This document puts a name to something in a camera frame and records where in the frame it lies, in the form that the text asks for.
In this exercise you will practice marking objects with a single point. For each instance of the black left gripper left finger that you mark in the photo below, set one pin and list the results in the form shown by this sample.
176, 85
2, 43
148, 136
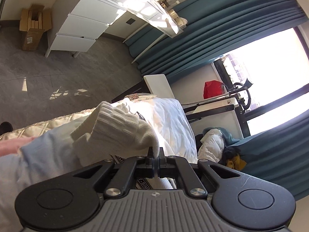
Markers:
71, 200

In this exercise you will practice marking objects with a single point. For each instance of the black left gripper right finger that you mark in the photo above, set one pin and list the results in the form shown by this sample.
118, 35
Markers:
240, 199

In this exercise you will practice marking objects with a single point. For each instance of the white knit zip sweater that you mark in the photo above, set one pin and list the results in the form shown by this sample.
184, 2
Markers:
129, 128

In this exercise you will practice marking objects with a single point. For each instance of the mustard yellow garment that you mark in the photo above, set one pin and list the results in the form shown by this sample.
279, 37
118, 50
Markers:
236, 163

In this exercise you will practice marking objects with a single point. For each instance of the dark black garment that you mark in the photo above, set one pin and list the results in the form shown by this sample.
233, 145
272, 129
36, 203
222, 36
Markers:
228, 154

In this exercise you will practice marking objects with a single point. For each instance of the teal curtain right panel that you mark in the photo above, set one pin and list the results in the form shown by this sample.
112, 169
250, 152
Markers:
279, 155

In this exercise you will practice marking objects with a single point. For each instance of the teal curtain panel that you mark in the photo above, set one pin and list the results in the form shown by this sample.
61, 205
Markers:
214, 27
279, 155

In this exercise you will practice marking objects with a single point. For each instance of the cream quilted bedspread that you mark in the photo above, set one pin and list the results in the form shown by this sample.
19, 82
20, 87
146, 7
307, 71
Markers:
37, 129

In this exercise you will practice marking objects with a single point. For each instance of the silver black tripod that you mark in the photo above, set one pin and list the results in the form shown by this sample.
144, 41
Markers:
197, 110

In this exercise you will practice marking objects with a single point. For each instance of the red bag on sill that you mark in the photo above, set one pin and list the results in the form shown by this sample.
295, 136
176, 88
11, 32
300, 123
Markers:
213, 88

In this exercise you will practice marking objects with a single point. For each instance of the white upright panel appliance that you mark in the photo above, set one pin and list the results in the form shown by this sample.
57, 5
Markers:
158, 85

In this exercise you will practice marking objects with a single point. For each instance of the brown cardboard box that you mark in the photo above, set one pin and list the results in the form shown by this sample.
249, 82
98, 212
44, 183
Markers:
34, 22

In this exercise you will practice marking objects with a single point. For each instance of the teal curtain left panel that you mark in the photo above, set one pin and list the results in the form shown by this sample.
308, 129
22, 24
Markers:
214, 27

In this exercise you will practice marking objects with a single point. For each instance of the white dressing table with drawers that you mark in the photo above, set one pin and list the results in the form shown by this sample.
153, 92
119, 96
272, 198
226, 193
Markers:
77, 24

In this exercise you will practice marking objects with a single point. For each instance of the black exercise bike handlebar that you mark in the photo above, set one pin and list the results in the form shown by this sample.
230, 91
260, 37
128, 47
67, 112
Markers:
243, 94

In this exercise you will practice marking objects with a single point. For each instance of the window with dark frame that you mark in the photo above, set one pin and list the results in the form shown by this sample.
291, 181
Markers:
277, 66

